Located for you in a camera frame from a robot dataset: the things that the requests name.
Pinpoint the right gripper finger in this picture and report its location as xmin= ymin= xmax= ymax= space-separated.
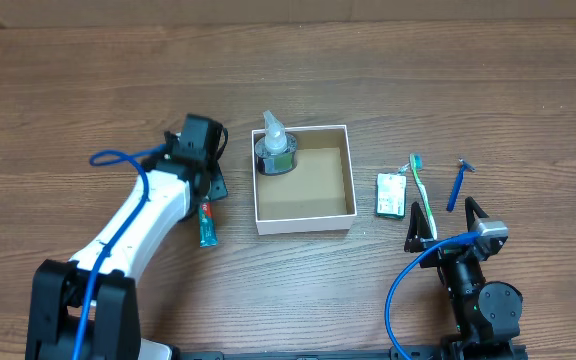
xmin=465 ymin=197 xmax=489 ymax=231
xmin=404 ymin=202 xmax=434 ymax=252

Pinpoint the green red toothpaste tube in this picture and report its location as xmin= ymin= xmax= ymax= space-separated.
xmin=198 ymin=198 xmax=218 ymax=248

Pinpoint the clear soap pump bottle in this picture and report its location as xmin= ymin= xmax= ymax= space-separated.
xmin=254 ymin=110 xmax=298 ymax=176

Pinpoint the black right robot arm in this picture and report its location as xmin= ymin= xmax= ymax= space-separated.
xmin=411 ymin=197 xmax=528 ymax=360

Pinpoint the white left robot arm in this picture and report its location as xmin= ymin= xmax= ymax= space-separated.
xmin=25 ymin=145 xmax=227 ymax=360

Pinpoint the blue disposable razor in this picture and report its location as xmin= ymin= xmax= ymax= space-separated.
xmin=446 ymin=158 xmax=476 ymax=212

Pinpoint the green white floss packet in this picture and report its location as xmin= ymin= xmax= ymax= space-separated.
xmin=375 ymin=173 xmax=407 ymax=219

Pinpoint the green white toothbrush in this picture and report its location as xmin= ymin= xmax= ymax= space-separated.
xmin=409 ymin=153 xmax=438 ymax=240

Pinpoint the white cardboard box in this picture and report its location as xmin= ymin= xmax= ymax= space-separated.
xmin=253 ymin=125 xmax=358 ymax=235

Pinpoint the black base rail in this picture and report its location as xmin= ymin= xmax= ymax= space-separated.
xmin=171 ymin=345 xmax=529 ymax=360

